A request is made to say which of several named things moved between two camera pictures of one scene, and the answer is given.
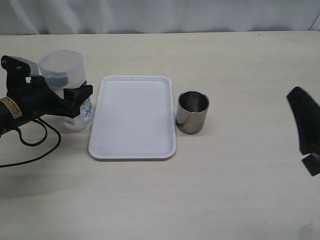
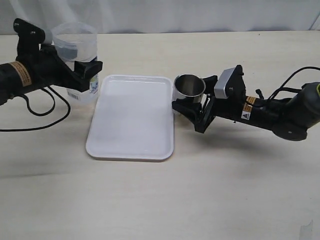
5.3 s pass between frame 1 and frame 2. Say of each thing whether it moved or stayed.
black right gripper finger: moved
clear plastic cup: moved
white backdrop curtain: stayed
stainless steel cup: moved
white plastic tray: stayed
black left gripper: moved
